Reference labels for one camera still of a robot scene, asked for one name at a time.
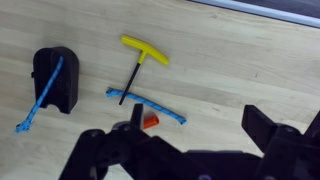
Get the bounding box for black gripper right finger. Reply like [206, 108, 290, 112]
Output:
[241, 104, 320, 180]

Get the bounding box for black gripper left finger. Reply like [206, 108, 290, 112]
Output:
[58, 102, 201, 180]

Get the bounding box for black plastic cup object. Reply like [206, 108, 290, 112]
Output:
[31, 46, 81, 115]

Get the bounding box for orange handle screwdriver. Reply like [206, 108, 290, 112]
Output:
[142, 114, 161, 131]

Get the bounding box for blue rope piece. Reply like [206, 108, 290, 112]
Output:
[105, 86, 188, 126]

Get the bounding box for blue rope with frayed end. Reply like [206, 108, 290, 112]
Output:
[14, 55, 65, 134]

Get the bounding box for yellow T-handle hex key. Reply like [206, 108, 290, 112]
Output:
[118, 34, 170, 106]

